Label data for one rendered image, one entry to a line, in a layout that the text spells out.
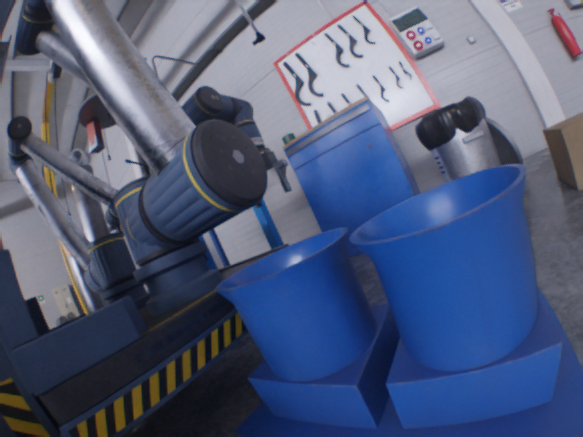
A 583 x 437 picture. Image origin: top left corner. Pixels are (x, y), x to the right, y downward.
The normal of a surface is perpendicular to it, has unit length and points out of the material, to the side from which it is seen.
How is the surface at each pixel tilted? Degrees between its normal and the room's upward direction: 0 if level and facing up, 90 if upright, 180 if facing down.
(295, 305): 90
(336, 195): 90
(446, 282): 90
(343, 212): 90
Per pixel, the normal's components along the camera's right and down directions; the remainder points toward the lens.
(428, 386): -0.51, 0.23
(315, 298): 0.24, -0.11
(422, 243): -0.39, 0.67
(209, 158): 0.73, -0.33
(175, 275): 0.46, -0.21
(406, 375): -0.41, -0.91
